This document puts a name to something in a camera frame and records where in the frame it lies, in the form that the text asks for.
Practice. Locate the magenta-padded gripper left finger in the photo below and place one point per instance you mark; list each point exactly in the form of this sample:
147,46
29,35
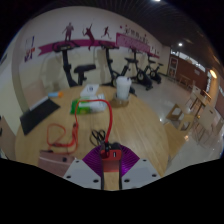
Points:
85,173

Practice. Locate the green wet wipes pack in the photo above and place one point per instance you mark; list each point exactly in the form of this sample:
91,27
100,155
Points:
86,106

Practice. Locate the red charger block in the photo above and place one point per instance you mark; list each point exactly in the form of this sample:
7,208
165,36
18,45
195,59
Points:
111,163

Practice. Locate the ceiling lights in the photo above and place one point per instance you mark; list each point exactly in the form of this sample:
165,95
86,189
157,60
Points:
180,44

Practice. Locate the blue orange-tipped marker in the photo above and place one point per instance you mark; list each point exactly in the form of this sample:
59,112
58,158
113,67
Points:
55,94

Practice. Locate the wooden tables and chairs group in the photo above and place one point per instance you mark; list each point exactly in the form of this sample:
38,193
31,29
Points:
206,113

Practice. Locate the white plastic cup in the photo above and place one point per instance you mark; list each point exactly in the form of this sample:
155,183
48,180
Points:
123,87

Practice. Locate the white purple wall poster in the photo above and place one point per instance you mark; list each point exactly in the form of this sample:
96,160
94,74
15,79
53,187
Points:
29,46

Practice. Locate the black mouse pad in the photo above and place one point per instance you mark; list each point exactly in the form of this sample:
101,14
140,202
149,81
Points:
36,116

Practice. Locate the framed wall board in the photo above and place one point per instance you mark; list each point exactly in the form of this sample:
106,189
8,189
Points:
172,66

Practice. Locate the small white box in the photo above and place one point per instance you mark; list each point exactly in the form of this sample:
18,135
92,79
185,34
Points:
90,90

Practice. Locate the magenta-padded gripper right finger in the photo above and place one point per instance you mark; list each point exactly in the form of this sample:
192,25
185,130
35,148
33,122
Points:
138,173

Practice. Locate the black exercise bikes row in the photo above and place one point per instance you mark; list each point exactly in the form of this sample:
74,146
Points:
68,66

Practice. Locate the magenta wall banner decal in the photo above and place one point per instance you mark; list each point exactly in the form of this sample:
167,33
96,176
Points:
130,41

